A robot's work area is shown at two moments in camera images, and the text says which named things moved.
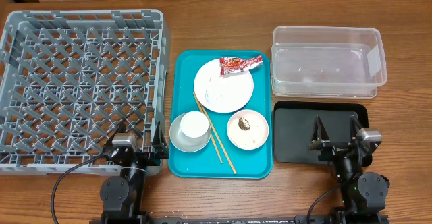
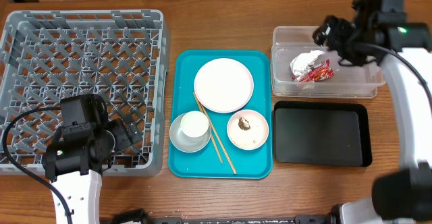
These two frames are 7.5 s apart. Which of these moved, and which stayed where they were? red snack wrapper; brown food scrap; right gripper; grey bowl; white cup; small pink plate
Moved: right gripper; red snack wrapper
Stayed: small pink plate; grey bowl; white cup; brown food scrap
